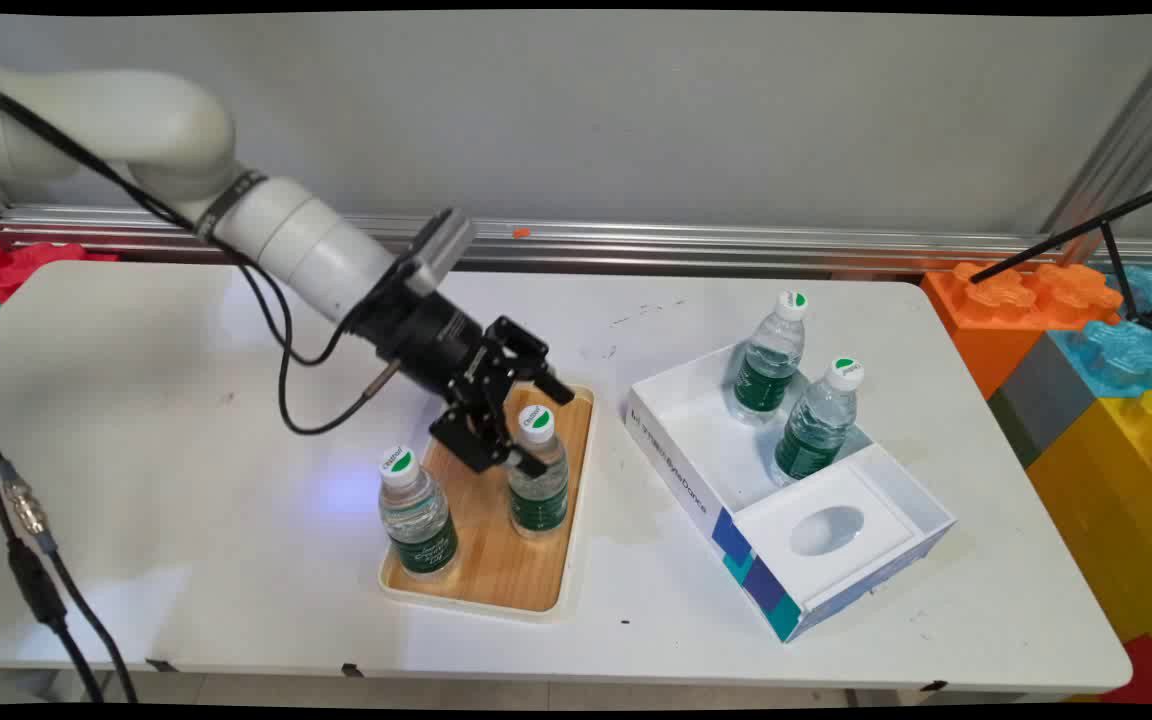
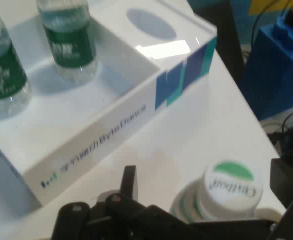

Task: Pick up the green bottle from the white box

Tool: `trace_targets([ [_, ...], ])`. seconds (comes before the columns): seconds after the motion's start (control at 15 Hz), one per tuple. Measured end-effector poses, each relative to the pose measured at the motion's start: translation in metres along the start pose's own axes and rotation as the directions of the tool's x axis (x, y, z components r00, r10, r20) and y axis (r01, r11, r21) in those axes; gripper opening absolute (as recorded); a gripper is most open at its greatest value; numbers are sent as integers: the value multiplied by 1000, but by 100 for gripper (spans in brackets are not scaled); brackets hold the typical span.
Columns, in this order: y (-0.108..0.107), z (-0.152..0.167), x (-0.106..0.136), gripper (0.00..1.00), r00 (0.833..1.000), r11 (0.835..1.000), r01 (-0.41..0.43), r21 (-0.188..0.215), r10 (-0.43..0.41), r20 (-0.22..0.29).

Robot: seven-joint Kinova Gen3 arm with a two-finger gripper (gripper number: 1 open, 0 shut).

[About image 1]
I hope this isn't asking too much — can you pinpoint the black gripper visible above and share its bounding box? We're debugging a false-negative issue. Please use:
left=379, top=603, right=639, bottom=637
left=344, top=262, right=576, bottom=480

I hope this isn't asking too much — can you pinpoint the clear green-label water bottle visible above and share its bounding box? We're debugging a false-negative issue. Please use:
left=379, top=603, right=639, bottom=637
left=732, top=290, right=810, bottom=427
left=773, top=357, right=866, bottom=489
left=507, top=404, right=571, bottom=542
left=378, top=445, right=461, bottom=584

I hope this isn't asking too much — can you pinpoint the wooden tray with white rim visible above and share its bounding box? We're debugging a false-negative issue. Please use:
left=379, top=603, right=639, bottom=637
left=378, top=383, right=598, bottom=624

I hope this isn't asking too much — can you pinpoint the white cardboard box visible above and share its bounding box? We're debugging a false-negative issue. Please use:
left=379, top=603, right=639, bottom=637
left=625, top=343, right=958, bottom=644

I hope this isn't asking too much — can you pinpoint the red foam building block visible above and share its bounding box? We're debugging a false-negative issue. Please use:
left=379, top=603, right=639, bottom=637
left=1099, top=632, right=1152, bottom=707
left=0, top=240, right=123, bottom=304

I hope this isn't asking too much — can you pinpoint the orange foam building block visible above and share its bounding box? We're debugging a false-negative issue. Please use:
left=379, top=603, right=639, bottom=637
left=920, top=261, right=1123, bottom=402

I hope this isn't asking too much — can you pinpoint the light blue foam building block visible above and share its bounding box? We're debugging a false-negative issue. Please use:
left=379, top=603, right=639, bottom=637
left=988, top=264, right=1152, bottom=472

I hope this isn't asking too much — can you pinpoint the black tripod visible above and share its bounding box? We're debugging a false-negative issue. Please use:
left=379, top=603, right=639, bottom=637
left=970, top=175, right=1152, bottom=338

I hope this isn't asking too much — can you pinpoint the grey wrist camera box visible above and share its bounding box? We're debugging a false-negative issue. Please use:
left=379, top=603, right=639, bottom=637
left=404, top=207, right=478, bottom=297

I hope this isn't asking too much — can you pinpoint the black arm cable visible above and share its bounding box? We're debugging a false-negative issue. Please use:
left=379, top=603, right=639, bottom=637
left=0, top=72, right=405, bottom=437

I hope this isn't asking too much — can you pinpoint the horizontal aluminium rail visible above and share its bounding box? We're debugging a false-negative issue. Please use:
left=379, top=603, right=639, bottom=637
left=0, top=204, right=1152, bottom=273

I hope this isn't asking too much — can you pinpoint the black cable with metal connector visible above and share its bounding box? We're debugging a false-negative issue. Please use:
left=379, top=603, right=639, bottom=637
left=0, top=410, right=139, bottom=705

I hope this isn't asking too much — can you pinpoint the black cable with black plug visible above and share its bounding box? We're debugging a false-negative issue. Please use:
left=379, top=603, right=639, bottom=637
left=0, top=425, right=105, bottom=705

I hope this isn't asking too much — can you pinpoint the slanted aluminium post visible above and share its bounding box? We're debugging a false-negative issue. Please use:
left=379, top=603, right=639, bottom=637
left=1040, top=18, right=1152, bottom=238

